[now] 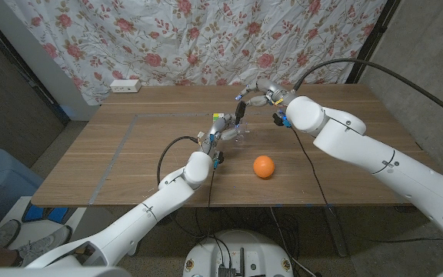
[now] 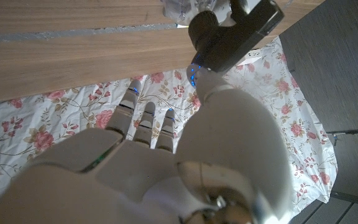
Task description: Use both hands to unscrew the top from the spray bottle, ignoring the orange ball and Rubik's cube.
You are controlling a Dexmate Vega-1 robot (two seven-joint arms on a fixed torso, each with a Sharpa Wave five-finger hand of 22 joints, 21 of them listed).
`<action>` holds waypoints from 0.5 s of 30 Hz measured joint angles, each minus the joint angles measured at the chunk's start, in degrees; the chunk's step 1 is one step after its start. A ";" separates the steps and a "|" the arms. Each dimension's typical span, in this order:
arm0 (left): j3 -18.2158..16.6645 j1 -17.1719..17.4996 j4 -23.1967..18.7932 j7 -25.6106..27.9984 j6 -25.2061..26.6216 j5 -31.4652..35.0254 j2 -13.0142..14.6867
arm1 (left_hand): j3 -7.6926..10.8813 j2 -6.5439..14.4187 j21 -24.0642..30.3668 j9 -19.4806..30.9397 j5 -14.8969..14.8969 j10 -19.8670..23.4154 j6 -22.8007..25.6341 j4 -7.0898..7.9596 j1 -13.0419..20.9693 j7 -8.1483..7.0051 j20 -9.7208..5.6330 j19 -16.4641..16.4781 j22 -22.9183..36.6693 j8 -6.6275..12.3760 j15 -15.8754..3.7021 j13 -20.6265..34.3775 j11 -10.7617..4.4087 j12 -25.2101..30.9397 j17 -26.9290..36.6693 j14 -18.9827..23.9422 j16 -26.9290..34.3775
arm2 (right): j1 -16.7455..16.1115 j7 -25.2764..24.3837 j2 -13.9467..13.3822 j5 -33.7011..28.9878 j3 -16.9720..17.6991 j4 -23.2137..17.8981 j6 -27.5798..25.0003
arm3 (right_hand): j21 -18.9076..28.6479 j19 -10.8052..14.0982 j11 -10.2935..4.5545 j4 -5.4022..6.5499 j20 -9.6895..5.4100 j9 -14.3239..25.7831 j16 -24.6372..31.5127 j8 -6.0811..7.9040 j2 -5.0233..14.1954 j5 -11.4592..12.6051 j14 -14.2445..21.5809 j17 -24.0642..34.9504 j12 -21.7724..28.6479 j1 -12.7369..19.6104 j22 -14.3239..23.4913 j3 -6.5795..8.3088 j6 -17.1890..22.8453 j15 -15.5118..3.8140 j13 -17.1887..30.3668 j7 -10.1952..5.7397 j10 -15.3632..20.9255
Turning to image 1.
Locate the grey sneaker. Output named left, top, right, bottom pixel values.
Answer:
left=15, top=225, right=72, bottom=267
left=0, top=219, right=22, bottom=249

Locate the black wall edge strip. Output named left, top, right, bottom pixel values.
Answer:
left=0, top=9, right=72, bottom=126

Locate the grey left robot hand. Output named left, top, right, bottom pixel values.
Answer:
left=200, top=113, right=250, bottom=155

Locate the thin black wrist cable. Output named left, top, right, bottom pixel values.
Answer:
left=290, top=126, right=443, bottom=245
left=205, top=169, right=217, bottom=242

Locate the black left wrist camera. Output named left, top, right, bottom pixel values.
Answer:
left=212, top=150, right=225, bottom=170

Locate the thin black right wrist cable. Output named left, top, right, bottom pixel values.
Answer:
left=290, top=126, right=443, bottom=245

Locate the orange ball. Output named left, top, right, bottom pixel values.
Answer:
left=252, top=155, right=276, bottom=179

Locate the white robot torso edge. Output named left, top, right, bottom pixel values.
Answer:
left=0, top=265, right=132, bottom=277

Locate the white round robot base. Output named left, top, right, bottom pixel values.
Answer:
left=182, top=229, right=295, bottom=277

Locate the floral print backdrop cloth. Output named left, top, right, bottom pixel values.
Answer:
left=4, top=0, right=388, bottom=107

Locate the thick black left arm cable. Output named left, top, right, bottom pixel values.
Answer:
left=155, top=135, right=202, bottom=188

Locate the white platform with blue pads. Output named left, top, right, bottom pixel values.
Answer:
left=0, top=195, right=113, bottom=255

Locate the black backdrop stand pole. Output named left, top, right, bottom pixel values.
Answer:
left=345, top=0, right=401, bottom=85

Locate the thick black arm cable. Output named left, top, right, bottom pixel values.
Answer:
left=155, top=135, right=202, bottom=188
left=292, top=58, right=443, bottom=126

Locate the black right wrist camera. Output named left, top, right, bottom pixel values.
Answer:
left=271, top=111, right=292, bottom=129

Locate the grey tape outline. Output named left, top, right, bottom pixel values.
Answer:
left=90, top=111, right=405, bottom=205

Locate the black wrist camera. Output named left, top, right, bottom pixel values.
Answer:
left=212, top=150, right=225, bottom=170
left=271, top=111, right=292, bottom=129

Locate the white power strip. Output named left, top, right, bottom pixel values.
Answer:
left=109, top=78, right=142, bottom=94

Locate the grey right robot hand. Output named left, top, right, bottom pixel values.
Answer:
left=235, top=78, right=298, bottom=109

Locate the clear plastic spray bottle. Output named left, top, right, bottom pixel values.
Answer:
left=231, top=119, right=250, bottom=144

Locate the grey table leg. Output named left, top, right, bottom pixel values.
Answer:
left=323, top=205, right=348, bottom=258

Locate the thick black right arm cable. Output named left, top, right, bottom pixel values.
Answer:
left=292, top=58, right=443, bottom=126

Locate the black spray trigger top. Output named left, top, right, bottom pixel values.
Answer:
left=235, top=100, right=247, bottom=126

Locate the thin black left wrist cable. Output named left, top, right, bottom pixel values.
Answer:
left=205, top=169, right=217, bottom=242

